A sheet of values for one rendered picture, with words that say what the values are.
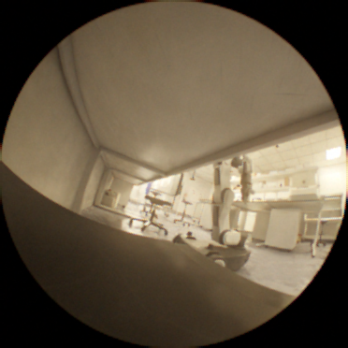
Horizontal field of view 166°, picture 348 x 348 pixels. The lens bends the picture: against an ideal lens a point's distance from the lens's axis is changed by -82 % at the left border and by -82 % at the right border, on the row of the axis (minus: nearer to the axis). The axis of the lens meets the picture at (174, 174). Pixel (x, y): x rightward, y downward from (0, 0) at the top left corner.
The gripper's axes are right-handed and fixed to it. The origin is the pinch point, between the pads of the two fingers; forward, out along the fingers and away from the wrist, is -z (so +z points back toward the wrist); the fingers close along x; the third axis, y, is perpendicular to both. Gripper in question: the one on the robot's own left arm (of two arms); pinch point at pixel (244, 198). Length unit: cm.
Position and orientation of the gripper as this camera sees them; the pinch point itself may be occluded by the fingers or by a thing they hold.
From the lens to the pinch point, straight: 89.9
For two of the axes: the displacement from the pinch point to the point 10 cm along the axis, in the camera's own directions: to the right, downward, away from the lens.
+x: -6.4, -4.5, -6.2
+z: 2.8, -8.9, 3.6
